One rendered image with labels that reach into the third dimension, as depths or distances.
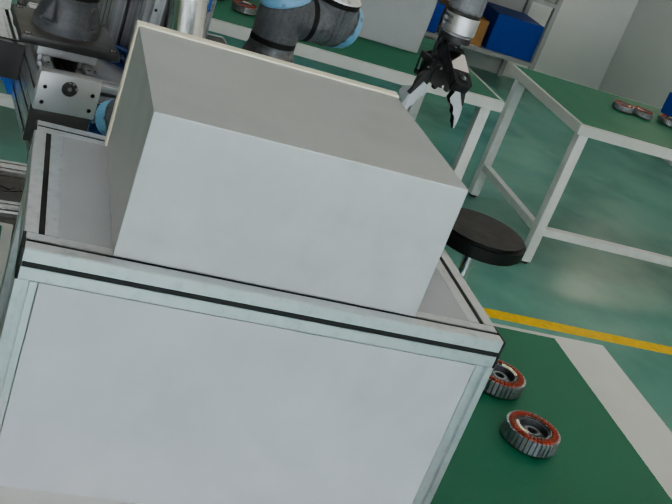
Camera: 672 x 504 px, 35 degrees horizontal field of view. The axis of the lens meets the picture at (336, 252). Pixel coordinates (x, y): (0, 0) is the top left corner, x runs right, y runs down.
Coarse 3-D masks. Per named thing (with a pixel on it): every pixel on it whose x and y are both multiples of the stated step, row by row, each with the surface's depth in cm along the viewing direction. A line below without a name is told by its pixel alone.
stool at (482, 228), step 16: (464, 208) 378; (464, 224) 362; (480, 224) 368; (496, 224) 374; (448, 240) 354; (464, 240) 352; (480, 240) 353; (496, 240) 359; (512, 240) 364; (464, 256) 368; (480, 256) 351; (496, 256) 351; (512, 256) 354; (464, 272) 370
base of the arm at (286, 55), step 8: (248, 40) 260; (256, 40) 257; (264, 40) 255; (248, 48) 258; (256, 48) 257; (264, 48) 256; (272, 48) 256; (280, 48) 256; (288, 48) 258; (272, 56) 256; (280, 56) 257; (288, 56) 259
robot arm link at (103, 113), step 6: (108, 102) 204; (114, 102) 203; (102, 108) 204; (108, 108) 203; (96, 114) 205; (102, 114) 204; (108, 114) 202; (96, 120) 205; (102, 120) 204; (108, 120) 202; (102, 126) 204; (108, 126) 203; (102, 132) 206
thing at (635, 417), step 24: (0, 240) 204; (0, 264) 196; (552, 336) 253; (576, 360) 245; (600, 360) 250; (600, 384) 238; (624, 384) 242; (624, 408) 231; (648, 408) 235; (0, 432) 154; (624, 432) 221; (648, 432) 225; (648, 456) 215
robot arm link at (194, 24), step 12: (180, 0) 205; (192, 0) 205; (204, 0) 207; (180, 12) 206; (192, 12) 206; (204, 12) 208; (168, 24) 208; (180, 24) 206; (192, 24) 206; (204, 24) 209; (204, 36) 211
